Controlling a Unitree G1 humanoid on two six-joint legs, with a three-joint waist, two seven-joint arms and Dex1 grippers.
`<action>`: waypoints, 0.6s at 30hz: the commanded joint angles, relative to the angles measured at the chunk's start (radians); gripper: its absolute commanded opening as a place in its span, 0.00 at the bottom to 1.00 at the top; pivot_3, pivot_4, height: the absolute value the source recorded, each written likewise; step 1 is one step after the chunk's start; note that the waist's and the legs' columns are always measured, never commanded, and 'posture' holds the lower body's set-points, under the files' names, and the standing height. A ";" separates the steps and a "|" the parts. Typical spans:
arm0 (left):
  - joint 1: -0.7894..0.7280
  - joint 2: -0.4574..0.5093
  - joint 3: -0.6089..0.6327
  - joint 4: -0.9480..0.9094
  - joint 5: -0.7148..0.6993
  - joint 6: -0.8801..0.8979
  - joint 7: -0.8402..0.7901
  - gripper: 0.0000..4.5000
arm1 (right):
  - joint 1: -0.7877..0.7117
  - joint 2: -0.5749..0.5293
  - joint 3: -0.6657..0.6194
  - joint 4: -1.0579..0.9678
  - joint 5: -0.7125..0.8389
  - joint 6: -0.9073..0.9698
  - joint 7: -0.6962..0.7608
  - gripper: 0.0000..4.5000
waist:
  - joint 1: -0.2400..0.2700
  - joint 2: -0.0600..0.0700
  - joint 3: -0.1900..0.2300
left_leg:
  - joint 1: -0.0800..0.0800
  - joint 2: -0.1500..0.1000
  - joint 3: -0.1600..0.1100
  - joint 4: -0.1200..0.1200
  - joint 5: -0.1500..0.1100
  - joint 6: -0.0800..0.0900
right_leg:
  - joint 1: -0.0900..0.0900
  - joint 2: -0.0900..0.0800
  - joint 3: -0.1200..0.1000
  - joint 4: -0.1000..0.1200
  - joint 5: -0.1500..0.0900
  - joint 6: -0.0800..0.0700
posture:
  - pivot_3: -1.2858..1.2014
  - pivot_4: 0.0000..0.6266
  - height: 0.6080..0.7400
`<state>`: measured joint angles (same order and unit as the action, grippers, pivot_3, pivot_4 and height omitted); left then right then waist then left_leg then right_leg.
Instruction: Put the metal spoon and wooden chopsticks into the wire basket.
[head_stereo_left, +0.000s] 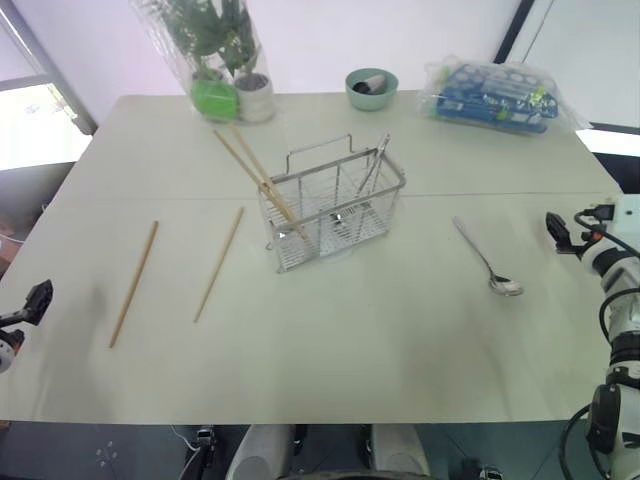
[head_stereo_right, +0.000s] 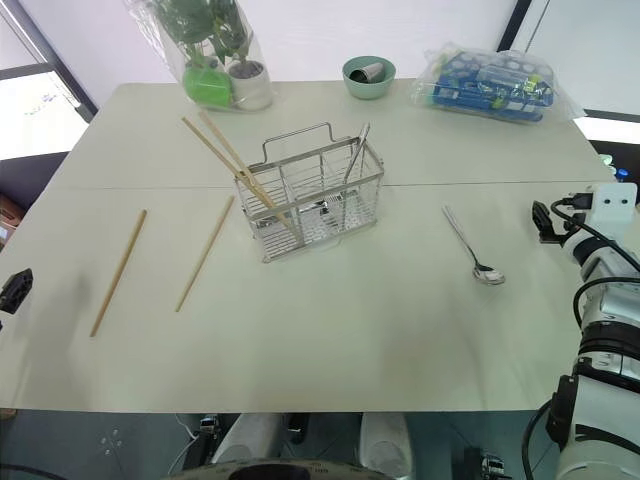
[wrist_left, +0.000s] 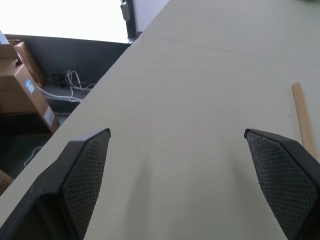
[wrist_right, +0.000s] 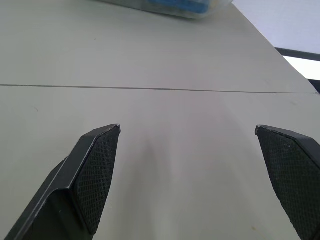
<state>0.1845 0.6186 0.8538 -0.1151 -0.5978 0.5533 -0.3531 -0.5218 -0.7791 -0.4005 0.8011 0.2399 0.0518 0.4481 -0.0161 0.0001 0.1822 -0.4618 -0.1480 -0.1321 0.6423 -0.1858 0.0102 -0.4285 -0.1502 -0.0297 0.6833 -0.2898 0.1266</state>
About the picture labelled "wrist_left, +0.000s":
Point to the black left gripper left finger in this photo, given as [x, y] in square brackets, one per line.
[82, 180]

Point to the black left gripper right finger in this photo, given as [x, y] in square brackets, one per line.
[282, 180]

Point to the wooden chopstick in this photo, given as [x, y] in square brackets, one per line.
[302, 117]

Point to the cardboard box corner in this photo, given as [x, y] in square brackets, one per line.
[4, 180]

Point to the large brown cardboard box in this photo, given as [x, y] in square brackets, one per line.
[20, 95]

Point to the small brown cardboard box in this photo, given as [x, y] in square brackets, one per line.
[27, 60]

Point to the dark window frame post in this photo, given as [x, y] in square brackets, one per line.
[133, 20]

